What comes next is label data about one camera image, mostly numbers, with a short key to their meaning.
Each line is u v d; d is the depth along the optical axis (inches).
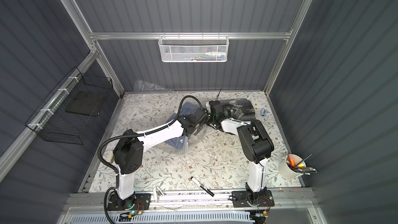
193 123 26.3
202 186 30.3
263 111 41.8
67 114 28.4
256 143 20.4
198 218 30.3
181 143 34.0
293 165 31.0
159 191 29.7
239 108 41.4
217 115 30.5
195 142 37.0
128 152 19.5
